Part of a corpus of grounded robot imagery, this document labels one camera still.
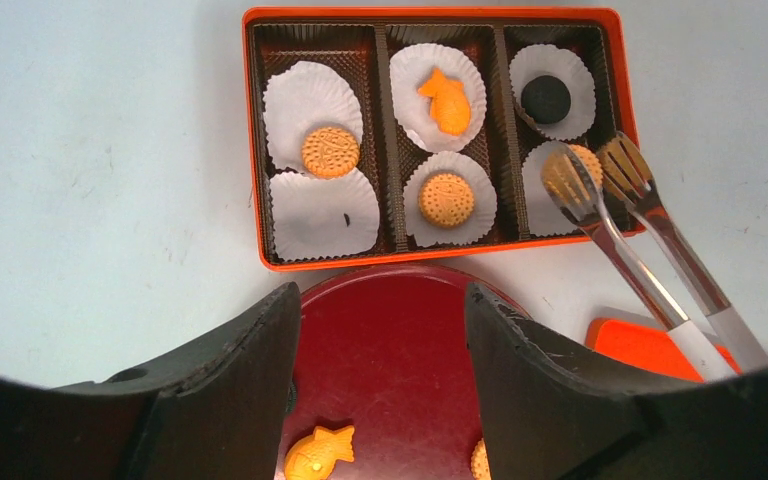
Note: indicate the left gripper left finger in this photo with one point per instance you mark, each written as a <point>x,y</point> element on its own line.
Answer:
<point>212,408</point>

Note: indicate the orange box lid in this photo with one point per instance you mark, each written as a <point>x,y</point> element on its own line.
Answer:
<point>640,346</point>

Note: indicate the dark red round plate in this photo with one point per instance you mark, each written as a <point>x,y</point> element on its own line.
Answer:
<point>383,349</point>

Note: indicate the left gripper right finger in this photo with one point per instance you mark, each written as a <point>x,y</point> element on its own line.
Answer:
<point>552,408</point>

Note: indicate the dark round cookie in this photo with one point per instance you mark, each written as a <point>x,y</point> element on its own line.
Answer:
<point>546,99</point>

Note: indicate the orange compartment cookie box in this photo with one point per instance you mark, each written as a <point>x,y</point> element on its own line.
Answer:
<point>348,167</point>

